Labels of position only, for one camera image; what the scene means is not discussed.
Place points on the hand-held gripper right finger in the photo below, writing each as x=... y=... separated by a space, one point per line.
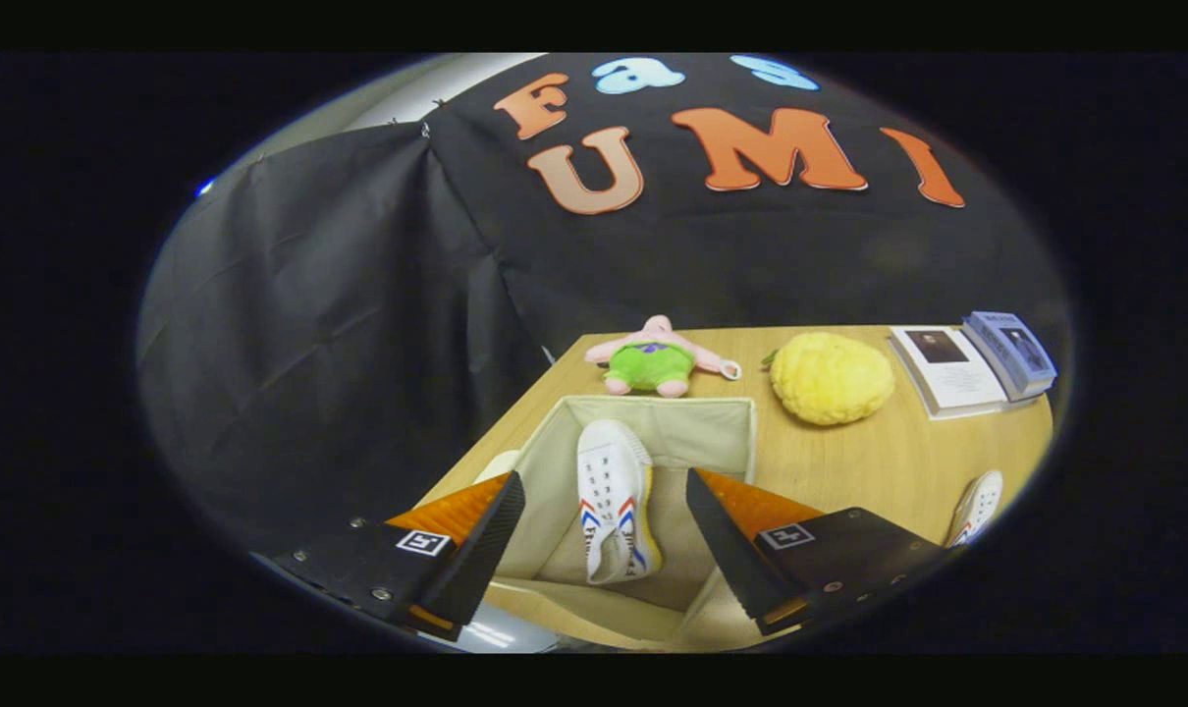
x=731 y=560

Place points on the yellow plush toy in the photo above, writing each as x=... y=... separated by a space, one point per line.
x=832 y=378

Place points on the brown fabric storage box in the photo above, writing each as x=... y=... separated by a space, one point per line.
x=692 y=432

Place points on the white book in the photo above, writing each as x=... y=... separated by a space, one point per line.
x=952 y=378

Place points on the white canvas shoe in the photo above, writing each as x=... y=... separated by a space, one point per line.
x=614 y=491
x=977 y=506

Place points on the brown fabric storage box lid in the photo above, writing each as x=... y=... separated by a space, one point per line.
x=594 y=611

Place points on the pink and green plush toy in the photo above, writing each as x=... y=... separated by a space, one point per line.
x=650 y=365

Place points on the blue book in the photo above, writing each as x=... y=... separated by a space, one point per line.
x=1021 y=349

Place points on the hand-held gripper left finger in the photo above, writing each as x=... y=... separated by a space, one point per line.
x=471 y=560

